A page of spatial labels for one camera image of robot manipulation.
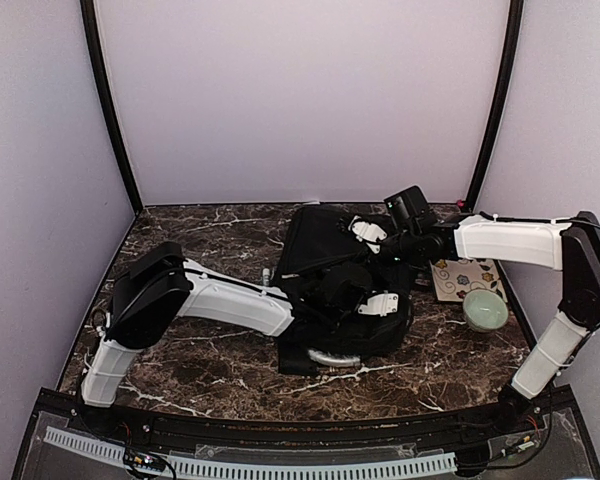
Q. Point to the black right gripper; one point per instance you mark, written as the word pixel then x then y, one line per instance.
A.
pixel 371 243

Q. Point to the black student backpack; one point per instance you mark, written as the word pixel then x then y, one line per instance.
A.
pixel 313 245

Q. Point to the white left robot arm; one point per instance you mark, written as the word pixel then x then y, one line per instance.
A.
pixel 162 286

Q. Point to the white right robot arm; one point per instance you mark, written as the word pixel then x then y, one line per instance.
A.
pixel 568 248

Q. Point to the floral ceramic tile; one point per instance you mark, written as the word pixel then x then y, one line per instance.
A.
pixel 453 280

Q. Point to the pale green ceramic bowl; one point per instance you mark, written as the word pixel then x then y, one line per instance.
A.
pixel 484 311

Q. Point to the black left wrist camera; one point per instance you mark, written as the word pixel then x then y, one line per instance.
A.
pixel 344 286

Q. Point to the black front rail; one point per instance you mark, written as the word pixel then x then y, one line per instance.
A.
pixel 554 421

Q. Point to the black right frame post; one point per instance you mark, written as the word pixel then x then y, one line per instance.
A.
pixel 498 103

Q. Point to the black frame post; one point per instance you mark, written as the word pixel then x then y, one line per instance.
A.
pixel 106 100
pixel 498 103

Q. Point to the grey slotted cable duct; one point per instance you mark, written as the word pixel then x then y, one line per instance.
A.
pixel 220 462

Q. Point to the black left frame post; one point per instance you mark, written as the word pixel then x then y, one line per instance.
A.
pixel 106 100

